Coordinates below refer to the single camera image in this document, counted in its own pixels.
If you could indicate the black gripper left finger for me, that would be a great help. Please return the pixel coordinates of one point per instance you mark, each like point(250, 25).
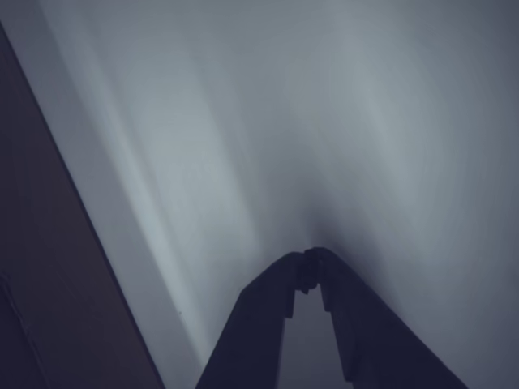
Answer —
point(251, 332)

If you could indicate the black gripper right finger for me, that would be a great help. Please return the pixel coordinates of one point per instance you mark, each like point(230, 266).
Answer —
point(373, 332)

